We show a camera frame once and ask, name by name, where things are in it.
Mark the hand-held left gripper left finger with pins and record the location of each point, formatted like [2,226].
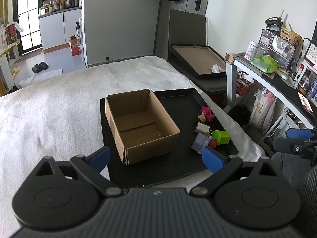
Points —
[100,157]

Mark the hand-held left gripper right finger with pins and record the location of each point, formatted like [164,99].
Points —
[213,160]

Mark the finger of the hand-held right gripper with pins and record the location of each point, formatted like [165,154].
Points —
[299,133]
[287,145]

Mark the green plastic cube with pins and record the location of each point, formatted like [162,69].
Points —
[221,137]

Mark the large black tray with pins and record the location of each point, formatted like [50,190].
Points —
[188,163]

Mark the white wall charger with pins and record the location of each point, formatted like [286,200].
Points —
[201,128]

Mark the small red toy piece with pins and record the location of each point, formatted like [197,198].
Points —
[212,143]

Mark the grey-blue block toy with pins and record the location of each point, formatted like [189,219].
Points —
[200,142]

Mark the dark tablet with picture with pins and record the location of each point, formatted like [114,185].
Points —
[306,104]

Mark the person's grey trousers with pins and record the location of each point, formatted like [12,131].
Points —
[307,191]

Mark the white plastic shopping bag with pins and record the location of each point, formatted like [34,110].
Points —
[262,110]

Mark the pink dinosaur figurine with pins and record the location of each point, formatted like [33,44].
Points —
[208,113]

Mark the black waste bin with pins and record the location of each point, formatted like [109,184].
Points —
[239,115]

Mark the white desk with black top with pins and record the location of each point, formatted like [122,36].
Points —
[279,84]

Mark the framed photo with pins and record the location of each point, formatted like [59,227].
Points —
[305,78]

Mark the red plastic basket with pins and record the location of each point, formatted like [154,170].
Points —
[244,85]

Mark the green plastic bag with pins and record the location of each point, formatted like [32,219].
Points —
[266,63]

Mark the clear drawer organizer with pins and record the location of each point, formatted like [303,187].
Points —
[277,45]

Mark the white crumpled tissue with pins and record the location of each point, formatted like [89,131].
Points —
[218,69]

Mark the white plastic jar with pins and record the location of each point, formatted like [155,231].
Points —
[251,49]

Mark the woven basket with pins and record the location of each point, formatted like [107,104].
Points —
[290,36]

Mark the white floor mat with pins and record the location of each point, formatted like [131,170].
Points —
[39,78]

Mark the black slippers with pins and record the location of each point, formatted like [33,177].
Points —
[39,67]

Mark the black item on organizer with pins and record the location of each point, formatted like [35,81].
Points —
[273,23]

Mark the orange cardboard box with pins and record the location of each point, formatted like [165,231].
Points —
[74,47]

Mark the yellow slipper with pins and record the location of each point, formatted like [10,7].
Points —
[15,70]

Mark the white kitchen cabinet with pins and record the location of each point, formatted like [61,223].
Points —
[57,29]

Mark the grey chair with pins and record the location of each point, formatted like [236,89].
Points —
[188,27]

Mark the yellow wooden table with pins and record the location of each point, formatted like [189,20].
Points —
[10,48]

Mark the red box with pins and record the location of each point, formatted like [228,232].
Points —
[11,34]

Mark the white rice cooker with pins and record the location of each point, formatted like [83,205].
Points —
[46,11]

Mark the black kitchen appliance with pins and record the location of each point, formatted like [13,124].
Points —
[72,2]

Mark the black-framed window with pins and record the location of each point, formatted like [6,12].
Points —
[29,12]

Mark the black frame with brown board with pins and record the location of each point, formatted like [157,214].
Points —
[198,57]

